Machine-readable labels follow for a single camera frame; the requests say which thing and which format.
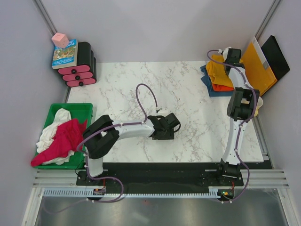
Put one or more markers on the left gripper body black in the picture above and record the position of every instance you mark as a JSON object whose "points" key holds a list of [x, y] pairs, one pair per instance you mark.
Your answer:
{"points": [[169, 135]]}

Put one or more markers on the yellow t shirt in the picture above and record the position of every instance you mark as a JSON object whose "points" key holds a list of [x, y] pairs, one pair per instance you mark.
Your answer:
{"points": [[217, 74]]}

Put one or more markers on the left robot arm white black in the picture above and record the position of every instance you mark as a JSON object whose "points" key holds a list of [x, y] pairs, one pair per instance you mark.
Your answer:
{"points": [[101, 136]]}

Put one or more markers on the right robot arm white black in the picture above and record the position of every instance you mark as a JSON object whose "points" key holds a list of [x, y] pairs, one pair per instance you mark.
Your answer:
{"points": [[241, 109]]}

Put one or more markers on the orange folded t shirt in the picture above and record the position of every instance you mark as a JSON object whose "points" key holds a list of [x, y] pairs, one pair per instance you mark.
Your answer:
{"points": [[221, 88]]}

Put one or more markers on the blue folded t shirt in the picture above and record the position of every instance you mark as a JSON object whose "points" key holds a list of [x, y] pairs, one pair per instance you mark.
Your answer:
{"points": [[207, 81]]}

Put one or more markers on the orange padded envelope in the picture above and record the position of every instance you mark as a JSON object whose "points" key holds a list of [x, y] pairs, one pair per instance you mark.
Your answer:
{"points": [[258, 70]]}

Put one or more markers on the yellow mug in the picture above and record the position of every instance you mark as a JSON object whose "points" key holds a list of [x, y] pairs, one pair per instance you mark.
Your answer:
{"points": [[259, 103]]}

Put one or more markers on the black flat board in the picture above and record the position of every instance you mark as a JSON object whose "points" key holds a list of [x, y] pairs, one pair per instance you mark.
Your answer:
{"points": [[275, 57]]}

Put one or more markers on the magenta t shirt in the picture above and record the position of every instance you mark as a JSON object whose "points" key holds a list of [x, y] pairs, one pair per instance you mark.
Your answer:
{"points": [[68, 136]]}

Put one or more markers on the black pink drawer organizer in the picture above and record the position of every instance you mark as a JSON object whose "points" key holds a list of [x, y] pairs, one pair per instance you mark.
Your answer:
{"points": [[84, 73]]}

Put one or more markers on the white t shirt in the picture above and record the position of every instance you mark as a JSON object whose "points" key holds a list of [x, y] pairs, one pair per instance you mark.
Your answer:
{"points": [[49, 132]]}

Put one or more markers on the colourful paperback book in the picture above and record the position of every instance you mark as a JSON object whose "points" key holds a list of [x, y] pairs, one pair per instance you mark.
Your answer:
{"points": [[65, 57]]}

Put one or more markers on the pink cube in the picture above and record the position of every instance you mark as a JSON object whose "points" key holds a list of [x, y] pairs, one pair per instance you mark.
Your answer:
{"points": [[60, 40]]}

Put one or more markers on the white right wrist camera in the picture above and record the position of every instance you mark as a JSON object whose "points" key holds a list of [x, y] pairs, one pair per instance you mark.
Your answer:
{"points": [[224, 52]]}

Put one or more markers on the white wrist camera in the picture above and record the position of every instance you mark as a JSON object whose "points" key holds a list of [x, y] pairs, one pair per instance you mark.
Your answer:
{"points": [[162, 112], [224, 52]]}

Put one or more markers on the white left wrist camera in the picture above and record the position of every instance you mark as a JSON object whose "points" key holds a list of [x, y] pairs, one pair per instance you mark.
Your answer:
{"points": [[162, 112]]}

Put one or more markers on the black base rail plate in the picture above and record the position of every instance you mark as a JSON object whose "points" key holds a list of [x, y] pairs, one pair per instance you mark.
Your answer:
{"points": [[161, 178]]}

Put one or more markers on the white cable duct strip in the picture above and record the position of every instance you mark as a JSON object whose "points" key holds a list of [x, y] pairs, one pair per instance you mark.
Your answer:
{"points": [[97, 193]]}

